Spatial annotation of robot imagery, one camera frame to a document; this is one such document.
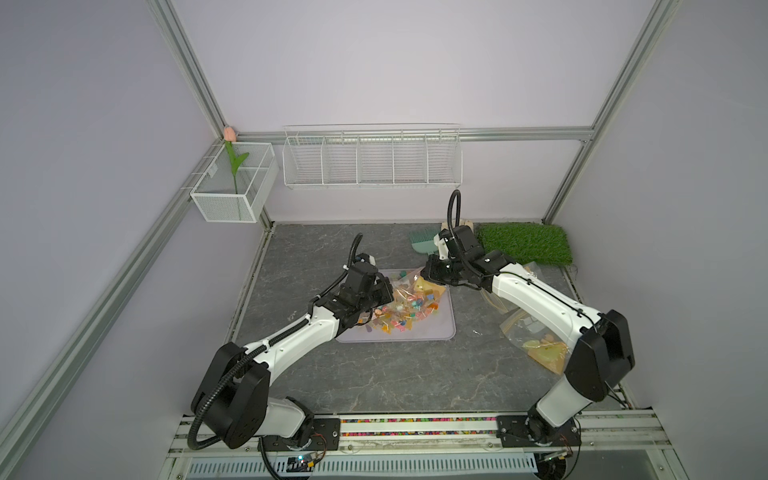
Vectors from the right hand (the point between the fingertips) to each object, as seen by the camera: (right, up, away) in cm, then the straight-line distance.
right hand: (418, 270), depth 83 cm
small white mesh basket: (-56, +22, -3) cm, 60 cm away
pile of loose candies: (-3, -11, +5) cm, 12 cm away
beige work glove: (+23, +17, +37) cm, 47 cm away
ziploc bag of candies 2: (+39, 0, +14) cm, 41 cm away
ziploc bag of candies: (-1, -4, +6) cm, 7 cm away
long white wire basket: (+2, +39, +22) cm, 45 cm away
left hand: (-7, -5, +1) cm, 9 cm away
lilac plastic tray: (+8, -18, +10) cm, 22 cm away
